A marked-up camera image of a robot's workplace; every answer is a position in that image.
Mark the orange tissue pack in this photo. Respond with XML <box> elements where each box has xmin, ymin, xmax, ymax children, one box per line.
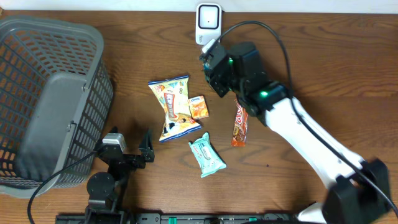
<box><xmin>188</xmin><ymin>95</ymin><xmax>209</xmax><ymax>120</ymax></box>

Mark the orange Top chocolate bar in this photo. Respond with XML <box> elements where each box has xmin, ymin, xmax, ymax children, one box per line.
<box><xmin>231</xmin><ymin>99</ymin><xmax>248</xmax><ymax>147</ymax></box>

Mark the yellow snack chip bag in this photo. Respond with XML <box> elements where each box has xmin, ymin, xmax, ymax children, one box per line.
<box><xmin>148</xmin><ymin>75</ymin><xmax>201</xmax><ymax>142</ymax></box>

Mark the white wet wipes pack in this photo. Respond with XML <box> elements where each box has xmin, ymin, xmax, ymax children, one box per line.
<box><xmin>188</xmin><ymin>133</ymin><xmax>227</xmax><ymax>178</ymax></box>

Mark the grey plastic shopping basket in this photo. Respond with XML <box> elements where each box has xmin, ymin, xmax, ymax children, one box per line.
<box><xmin>1</xmin><ymin>16</ymin><xmax>113</xmax><ymax>198</ymax></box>

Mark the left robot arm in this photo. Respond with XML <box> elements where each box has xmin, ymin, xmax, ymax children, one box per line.
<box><xmin>84</xmin><ymin>127</ymin><xmax>155</xmax><ymax>223</ymax></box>

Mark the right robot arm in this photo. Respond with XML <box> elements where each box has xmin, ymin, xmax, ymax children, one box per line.
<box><xmin>200</xmin><ymin>40</ymin><xmax>397</xmax><ymax>223</ymax></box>

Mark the white barcode scanner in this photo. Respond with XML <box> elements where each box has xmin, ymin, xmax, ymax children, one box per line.
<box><xmin>195</xmin><ymin>3</ymin><xmax>223</xmax><ymax>45</ymax></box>

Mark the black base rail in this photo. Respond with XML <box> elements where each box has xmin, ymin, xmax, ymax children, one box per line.
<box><xmin>55</xmin><ymin>213</ymin><xmax>305</xmax><ymax>224</ymax></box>

